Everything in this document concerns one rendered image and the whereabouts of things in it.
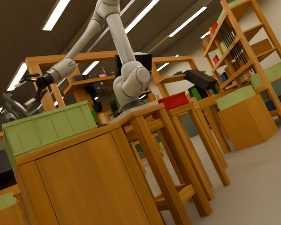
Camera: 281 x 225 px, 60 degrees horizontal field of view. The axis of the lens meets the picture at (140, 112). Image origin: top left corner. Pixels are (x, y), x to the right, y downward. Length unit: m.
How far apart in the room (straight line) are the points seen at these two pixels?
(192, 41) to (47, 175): 11.54
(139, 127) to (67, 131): 0.53
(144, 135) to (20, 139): 0.75
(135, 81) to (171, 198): 0.78
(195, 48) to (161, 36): 2.19
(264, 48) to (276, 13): 6.44
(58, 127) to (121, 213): 0.51
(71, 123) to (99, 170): 0.27
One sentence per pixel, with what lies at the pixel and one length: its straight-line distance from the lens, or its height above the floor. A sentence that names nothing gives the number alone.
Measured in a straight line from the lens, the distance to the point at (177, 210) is 1.67.
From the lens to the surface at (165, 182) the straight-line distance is 1.63.
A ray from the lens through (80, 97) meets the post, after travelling 2.81.
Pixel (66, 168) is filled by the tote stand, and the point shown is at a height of 0.66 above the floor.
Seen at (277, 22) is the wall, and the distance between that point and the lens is 11.05.
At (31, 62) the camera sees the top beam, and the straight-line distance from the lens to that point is 2.83.
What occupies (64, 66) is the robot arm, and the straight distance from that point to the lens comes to 1.71.
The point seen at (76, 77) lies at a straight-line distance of 2.83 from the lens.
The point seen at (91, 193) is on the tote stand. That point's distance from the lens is 1.20.
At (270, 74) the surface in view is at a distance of 4.61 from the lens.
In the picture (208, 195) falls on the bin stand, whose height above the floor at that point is 0.04.
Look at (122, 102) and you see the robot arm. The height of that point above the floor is 0.97.
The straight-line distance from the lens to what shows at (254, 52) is 4.62.
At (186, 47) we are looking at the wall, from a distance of 12.50.
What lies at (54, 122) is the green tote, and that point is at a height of 0.89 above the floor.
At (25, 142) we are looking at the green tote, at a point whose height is 0.85.
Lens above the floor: 0.61
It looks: 7 degrees up
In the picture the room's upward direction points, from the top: 24 degrees counter-clockwise
